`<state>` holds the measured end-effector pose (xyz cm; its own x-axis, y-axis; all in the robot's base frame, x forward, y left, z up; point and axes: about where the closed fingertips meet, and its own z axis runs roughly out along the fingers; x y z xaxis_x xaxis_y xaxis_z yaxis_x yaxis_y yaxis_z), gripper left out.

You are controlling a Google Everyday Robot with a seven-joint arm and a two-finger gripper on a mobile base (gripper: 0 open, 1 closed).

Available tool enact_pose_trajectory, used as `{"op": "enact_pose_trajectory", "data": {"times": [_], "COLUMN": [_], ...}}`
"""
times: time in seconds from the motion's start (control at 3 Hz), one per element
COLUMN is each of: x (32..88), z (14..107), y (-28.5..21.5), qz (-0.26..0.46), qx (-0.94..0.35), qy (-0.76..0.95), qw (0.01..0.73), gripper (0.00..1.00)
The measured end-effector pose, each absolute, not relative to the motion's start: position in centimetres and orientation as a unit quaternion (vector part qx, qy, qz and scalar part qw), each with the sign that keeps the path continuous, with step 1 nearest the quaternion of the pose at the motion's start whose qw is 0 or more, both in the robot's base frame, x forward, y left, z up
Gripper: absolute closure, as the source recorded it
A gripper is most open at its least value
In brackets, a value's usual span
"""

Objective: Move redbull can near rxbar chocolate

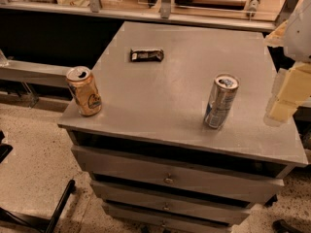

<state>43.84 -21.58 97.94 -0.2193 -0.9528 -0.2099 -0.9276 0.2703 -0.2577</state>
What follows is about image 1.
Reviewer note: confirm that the bottom grey drawer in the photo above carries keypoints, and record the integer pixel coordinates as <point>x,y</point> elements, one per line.
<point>164,220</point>

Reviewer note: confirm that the silver blue redbull can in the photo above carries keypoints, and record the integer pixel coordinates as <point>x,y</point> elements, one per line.
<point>223,92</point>

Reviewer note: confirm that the middle grey drawer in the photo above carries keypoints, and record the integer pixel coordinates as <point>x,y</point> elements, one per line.
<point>168,202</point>

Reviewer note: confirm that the top grey drawer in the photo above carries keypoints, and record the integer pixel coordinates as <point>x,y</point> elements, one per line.
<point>208,180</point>

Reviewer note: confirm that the orange soda can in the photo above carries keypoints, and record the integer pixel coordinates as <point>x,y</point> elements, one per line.
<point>83,88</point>

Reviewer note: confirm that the black object on floor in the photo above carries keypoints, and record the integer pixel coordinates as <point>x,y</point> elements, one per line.
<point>280,226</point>

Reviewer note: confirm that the black rxbar chocolate bar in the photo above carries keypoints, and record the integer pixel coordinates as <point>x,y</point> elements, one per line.
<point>146,55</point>

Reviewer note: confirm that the grey side bench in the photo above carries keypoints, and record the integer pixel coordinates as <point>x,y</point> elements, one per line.
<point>37,73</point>

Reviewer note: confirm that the grey metal shelf rail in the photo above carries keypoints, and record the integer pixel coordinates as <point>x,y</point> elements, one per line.
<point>251,15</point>

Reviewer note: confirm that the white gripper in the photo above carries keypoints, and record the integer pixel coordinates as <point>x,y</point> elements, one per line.
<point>299,35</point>

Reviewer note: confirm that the grey drawer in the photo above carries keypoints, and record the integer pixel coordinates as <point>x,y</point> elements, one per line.
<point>208,180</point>
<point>168,202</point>
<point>164,220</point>

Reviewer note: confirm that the grey drawer cabinet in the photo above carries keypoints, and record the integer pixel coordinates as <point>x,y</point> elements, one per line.
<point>157,109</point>

